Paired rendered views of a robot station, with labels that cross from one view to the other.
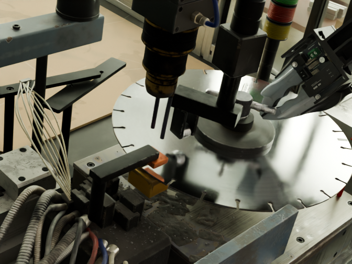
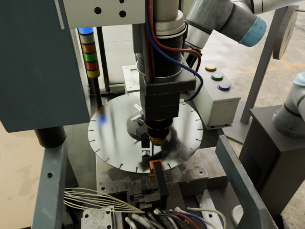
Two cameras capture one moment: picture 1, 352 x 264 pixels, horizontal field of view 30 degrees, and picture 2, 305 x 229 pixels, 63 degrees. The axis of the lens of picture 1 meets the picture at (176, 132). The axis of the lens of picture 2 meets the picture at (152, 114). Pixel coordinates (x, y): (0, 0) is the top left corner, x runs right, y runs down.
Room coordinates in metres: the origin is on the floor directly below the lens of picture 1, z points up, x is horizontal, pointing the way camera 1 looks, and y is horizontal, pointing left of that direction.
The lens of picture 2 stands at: (0.40, 0.31, 1.45)
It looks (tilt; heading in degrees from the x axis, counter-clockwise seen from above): 42 degrees down; 311
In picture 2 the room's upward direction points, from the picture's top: straight up
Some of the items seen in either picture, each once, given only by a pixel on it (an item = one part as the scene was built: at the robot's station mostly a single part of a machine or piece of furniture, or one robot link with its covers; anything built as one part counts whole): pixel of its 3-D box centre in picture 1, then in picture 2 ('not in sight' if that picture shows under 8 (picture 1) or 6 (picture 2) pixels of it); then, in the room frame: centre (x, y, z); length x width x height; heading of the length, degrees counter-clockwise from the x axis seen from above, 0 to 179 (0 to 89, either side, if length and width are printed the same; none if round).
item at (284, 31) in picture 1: (276, 26); (93, 71); (1.05, -0.13, 0.98); 0.05 x 0.04 x 0.03; 52
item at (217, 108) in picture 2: not in sight; (210, 92); (0.77, -0.50, 0.82); 0.28 x 0.11 x 0.15; 142
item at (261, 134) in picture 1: (235, 121); (145, 121); (0.76, -0.08, 0.96); 0.11 x 0.11 x 0.03
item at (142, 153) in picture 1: (125, 181); (159, 183); (0.60, 0.05, 0.95); 0.10 x 0.03 x 0.07; 142
